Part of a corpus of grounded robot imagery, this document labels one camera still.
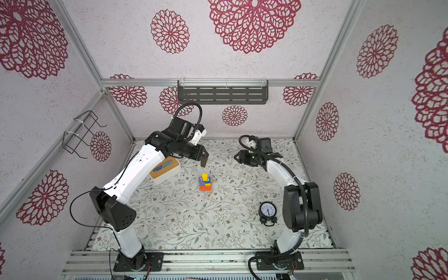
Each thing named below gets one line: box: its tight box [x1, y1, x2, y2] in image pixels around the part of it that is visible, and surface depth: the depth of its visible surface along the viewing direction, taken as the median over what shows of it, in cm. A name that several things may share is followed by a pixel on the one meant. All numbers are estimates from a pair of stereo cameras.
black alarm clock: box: [257, 201, 278, 227], surface depth 87 cm
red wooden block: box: [199, 185, 212, 192], surface depth 96 cm
